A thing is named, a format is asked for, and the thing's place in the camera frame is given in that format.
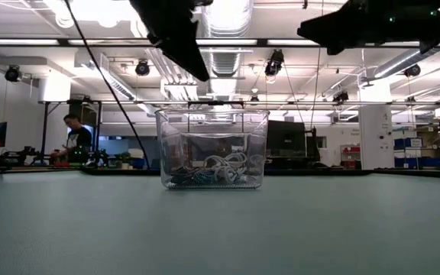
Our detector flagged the blue labelled storage bin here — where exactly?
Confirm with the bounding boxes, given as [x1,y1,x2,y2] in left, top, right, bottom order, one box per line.
[393,137,424,150]

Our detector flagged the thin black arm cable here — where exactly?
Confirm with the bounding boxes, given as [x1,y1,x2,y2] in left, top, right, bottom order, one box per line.
[63,0,151,170]

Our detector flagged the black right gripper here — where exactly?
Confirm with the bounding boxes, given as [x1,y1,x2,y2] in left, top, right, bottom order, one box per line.
[296,0,440,56]

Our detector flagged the corrugated silver ventilation duct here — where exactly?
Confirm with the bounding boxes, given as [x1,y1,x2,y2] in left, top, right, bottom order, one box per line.
[195,0,254,78]

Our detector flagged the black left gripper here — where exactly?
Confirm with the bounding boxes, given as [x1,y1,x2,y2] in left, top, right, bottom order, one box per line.
[128,0,214,83]

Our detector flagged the clear plastic bin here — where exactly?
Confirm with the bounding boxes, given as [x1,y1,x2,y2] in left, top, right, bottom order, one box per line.
[154,108,270,191]

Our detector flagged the black equipment post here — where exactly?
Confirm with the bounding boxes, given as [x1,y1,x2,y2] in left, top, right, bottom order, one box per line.
[306,128,322,163]

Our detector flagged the black ceiling camera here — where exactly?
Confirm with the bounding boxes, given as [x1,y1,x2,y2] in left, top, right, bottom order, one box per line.
[332,90,351,103]
[403,63,422,79]
[134,59,151,77]
[5,64,23,83]
[264,48,286,77]

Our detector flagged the blue storage bin row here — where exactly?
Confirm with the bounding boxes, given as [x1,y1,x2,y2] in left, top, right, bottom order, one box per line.
[393,157,440,170]

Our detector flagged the white USB-C cable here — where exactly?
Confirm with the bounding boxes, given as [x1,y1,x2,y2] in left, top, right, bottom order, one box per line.
[203,151,263,173]
[212,164,246,185]

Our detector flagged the black background robot arms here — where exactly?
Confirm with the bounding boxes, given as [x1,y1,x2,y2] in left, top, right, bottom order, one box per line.
[0,146,59,167]

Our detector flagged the large black monitor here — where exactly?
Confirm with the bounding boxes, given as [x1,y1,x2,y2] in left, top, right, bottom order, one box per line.
[266,120,306,158]

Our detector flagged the black table border rail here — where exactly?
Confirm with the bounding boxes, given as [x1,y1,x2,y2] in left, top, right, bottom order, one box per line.
[0,167,440,180]

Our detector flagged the shelf with red bins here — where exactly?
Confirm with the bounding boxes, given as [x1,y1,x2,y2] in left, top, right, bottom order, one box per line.
[340,144,362,170]

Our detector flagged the white pillar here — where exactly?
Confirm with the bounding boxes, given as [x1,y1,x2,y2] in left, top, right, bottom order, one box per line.
[358,82,395,170]

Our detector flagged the black overhead frame bar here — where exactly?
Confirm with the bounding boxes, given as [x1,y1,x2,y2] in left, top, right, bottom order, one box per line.
[0,37,440,49]

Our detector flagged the smooth silver ceiling duct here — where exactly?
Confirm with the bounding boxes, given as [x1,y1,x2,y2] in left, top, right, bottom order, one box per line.
[371,47,440,80]

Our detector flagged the black stand frame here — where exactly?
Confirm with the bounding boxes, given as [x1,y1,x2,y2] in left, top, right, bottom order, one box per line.
[38,99,103,167]

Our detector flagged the person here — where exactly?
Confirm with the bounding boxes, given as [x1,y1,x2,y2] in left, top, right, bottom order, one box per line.
[49,113,93,167]

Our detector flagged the grey horizontal frame rail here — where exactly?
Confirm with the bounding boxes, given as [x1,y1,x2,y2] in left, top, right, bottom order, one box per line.
[38,99,440,108]

